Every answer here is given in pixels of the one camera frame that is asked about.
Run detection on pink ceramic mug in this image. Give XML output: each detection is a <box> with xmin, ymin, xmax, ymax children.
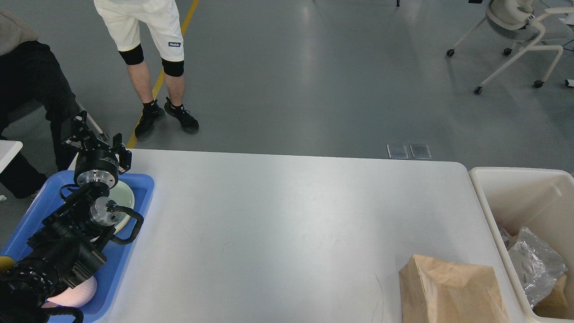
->
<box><xmin>42</xmin><ymin>276</ymin><xmax>98</xmax><ymax>308</ymax></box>

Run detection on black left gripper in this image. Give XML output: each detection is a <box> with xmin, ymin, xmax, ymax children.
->
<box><xmin>62</xmin><ymin>112</ymin><xmax>132</xmax><ymax>188</ymax></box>

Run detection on green ceramic plate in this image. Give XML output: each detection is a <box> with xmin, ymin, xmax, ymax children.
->
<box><xmin>109</xmin><ymin>181</ymin><xmax>135</xmax><ymax>208</ymax></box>

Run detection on brown paper bag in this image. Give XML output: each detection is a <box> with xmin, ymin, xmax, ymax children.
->
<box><xmin>399</xmin><ymin>255</ymin><xmax>510</xmax><ymax>323</ymax></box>
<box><xmin>533</xmin><ymin>274</ymin><xmax>568</xmax><ymax>319</ymax></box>

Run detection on silver foil bag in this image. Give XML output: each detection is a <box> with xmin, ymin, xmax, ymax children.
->
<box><xmin>508</xmin><ymin>226</ymin><xmax>568</xmax><ymax>307</ymax></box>

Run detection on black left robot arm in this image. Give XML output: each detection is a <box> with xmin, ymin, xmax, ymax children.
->
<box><xmin>1</xmin><ymin>111</ymin><xmax>144</xmax><ymax>323</ymax></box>

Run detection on white chair near person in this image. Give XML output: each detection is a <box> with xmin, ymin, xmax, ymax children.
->
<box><xmin>70</xmin><ymin>113</ymin><xmax>109</xmax><ymax>143</ymax></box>

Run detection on white plastic bin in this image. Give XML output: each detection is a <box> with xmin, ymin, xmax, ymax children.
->
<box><xmin>469</xmin><ymin>167</ymin><xmax>574</xmax><ymax>323</ymax></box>

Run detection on left floor socket plate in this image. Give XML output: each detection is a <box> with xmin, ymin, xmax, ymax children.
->
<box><xmin>386</xmin><ymin>144</ymin><xmax>409</xmax><ymax>160</ymax></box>

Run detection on right floor socket plate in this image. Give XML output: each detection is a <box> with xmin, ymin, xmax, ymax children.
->
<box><xmin>409</xmin><ymin>144</ymin><xmax>432</xmax><ymax>160</ymax></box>

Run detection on floor socket plate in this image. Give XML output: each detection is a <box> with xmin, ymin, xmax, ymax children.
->
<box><xmin>409</xmin><ymin>144</ymin><xmax>432</xmax><ymax>160</ymax></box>
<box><xmin>386</xmin><ymin>144</ymin><xmax>409</xmax><ymax>160</ymax></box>

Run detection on dark green ceramic mug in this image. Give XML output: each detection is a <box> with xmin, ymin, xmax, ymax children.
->
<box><xmin>0</xmin><ymin>256</ymin><xmax>16</xmax><ymax>273</ymax></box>

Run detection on person in cream sweater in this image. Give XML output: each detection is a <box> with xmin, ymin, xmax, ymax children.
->
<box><xmin>0</xmin><ymin>9</ymin><xmax>81</xmax><ymax>171</ymax></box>

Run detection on white office chair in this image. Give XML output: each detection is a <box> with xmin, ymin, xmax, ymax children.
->
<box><xmin>446</xmin><ymin>0</ymin><xmax>574</xmax><ymax>95</ymax></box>

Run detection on person in white shorts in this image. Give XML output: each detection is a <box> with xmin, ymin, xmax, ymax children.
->
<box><xmin>93</xmin><ymin>0</ymin><xmax>200</xmax><ymax>140</ymax></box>

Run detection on brown paper bag in bin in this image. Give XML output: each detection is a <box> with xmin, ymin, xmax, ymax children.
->
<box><xmin>533</xmin><ymin>274</ymin><xmax>568</xmax><ymax>319</ymax></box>

